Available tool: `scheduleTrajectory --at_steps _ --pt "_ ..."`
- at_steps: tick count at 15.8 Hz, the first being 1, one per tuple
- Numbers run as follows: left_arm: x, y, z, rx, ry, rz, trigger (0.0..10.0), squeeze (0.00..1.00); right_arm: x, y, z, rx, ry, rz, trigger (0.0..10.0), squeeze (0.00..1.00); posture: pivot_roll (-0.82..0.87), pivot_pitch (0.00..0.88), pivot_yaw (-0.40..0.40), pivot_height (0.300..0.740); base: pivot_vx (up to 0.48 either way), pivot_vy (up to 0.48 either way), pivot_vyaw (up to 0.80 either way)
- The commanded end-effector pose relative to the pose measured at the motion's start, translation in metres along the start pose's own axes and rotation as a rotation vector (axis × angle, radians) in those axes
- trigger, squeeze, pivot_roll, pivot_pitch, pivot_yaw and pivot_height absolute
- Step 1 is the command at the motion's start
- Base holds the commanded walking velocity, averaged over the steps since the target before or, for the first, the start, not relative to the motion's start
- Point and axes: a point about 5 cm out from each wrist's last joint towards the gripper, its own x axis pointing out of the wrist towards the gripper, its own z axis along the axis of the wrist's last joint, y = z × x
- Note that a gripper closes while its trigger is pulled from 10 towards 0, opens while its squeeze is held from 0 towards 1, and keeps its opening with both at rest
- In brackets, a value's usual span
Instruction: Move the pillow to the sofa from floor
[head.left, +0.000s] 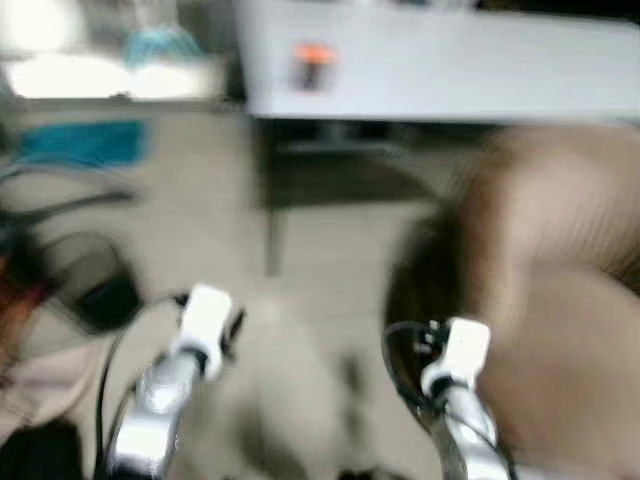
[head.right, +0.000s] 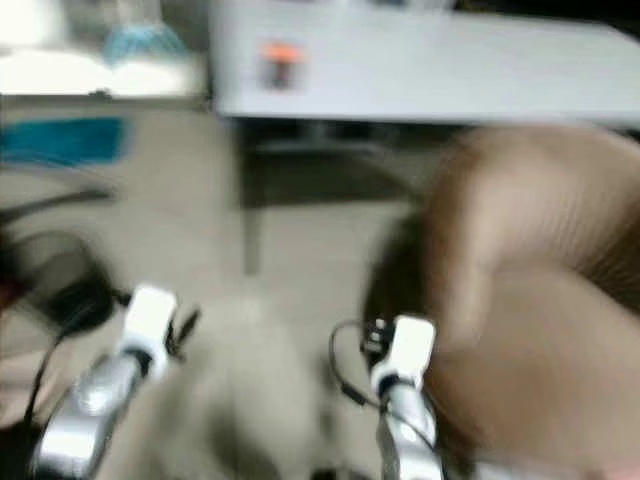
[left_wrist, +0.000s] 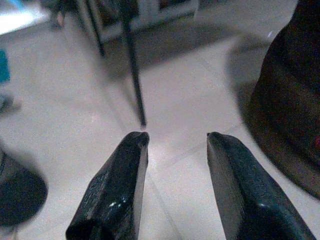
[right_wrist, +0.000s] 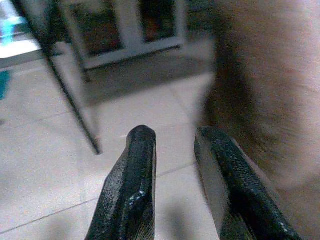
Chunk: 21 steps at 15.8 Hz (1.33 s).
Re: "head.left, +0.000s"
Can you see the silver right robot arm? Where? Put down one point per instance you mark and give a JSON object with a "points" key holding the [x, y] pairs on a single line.
{"points": [[468, 428]]}

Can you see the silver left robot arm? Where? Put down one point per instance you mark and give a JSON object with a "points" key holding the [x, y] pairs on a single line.
{"points": [[150, 418]]}

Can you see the black floor equipment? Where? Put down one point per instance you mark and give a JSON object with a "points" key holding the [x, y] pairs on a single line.
{"points": [[95, 290]]}

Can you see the orange and black object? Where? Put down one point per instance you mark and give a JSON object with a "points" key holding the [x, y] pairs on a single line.
{"points": [[312, 68]]}

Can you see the grey table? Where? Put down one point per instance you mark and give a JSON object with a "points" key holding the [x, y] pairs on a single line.
{"points": [[450, 65]]}

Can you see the teal mesh item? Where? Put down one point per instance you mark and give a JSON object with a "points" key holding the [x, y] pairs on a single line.
{"points": [[162, 47]]}

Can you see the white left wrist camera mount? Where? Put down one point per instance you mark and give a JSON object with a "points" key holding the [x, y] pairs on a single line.
{"points": [[205, 318]]}

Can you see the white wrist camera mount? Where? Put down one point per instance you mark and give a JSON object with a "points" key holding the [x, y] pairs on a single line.
{"points": [[466, 350], [205, 318]]}

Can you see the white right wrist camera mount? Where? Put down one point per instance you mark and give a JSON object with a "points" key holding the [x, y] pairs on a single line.
{"points": [[466, 350]]}

